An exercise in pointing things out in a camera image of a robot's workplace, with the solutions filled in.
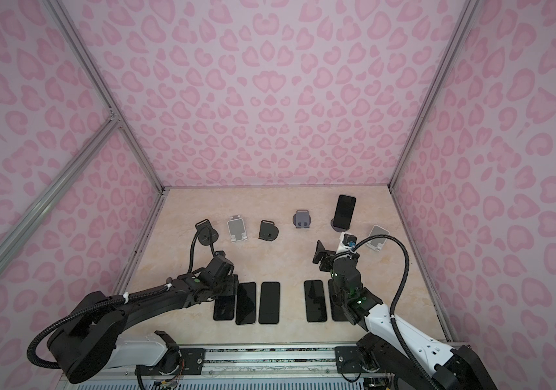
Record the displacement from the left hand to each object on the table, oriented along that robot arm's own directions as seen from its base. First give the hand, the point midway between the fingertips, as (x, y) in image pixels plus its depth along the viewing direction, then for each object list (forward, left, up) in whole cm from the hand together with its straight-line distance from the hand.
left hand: (233, 282), depth 89 cm
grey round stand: (+19, +12, +3) cm, 23 cm away
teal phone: (-8, -13, 0) cm, 16 cm away
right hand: (+6, -34, +16) cm, 38 cm away
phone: (-9, +2, 0) cm, 9 cm away
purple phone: (-11, -37, -1) cm, 39 cm away
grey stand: (+21, -12, +2) cm, 24 cm away
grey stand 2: (+28, -27, 0) cm, 39 cm away
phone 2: (+28, -45, +4) cm, 53 cm away
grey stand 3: (+22, -40, +1) cm, 46 cm away
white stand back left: (+21, 0, +3) cm, 21 cm away
